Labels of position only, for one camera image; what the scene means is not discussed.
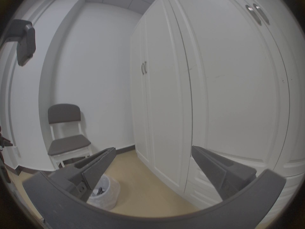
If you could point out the dark grey padded white chair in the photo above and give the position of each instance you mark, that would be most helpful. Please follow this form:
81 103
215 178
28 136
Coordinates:
63 113

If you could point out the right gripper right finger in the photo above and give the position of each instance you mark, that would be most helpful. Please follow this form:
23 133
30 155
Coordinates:
219 170

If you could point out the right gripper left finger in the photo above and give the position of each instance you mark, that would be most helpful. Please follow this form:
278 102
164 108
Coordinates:
90 168

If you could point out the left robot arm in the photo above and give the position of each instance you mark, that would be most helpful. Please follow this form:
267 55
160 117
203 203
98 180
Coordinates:
5 173

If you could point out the black plastic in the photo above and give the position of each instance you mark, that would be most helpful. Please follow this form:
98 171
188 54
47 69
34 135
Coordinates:
100 191

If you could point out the white wardrobe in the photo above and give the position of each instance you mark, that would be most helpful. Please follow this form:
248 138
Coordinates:
226 80

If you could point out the clear plastic bag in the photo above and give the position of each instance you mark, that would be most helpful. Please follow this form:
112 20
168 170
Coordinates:
115 189

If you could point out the white paper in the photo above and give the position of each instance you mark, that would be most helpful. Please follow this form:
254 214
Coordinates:
94 192

